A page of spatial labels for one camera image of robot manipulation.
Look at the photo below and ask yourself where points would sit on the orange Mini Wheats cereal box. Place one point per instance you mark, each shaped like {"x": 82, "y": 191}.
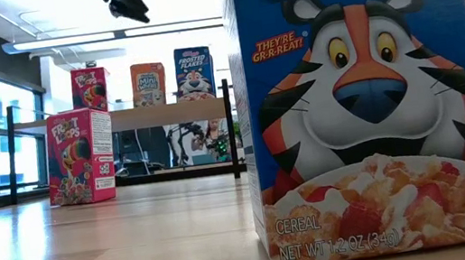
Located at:
{"x": 148, "y": 87}

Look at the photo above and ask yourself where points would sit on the pink Froot Loops cereal box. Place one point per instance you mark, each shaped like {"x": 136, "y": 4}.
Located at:
{"x": 77, "y": 161}
{"x": 90, "y": 93}

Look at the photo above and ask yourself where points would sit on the blue Frosted Flakes cereal box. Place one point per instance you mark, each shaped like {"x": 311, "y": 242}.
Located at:
{"x": 370, "y": 106}
{"x": 194, "y": 76}

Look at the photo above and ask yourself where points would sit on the black background robot arm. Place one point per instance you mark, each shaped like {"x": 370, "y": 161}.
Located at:
{"x": 183, "y": 139}

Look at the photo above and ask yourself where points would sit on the wooden shelf with black posts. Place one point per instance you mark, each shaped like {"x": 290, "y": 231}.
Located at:
{"x": 157, "y": 115}

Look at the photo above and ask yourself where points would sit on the long ceiling light fixture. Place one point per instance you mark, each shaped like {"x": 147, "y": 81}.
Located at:
{"x": 65, "y": 41}

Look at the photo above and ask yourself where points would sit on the dark background cabinet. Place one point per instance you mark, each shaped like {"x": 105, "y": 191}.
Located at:
{"x": 148, "y": 148}

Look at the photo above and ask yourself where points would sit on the person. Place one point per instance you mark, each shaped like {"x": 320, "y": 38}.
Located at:
{"x": 214, "y": 127}

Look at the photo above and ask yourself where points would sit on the grey laptop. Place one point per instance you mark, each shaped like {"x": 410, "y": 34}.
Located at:
{"x": 204, "y": 159}

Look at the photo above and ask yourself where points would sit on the black aluminium rig frame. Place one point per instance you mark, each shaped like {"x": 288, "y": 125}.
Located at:
{"x": 152, "y": 178}

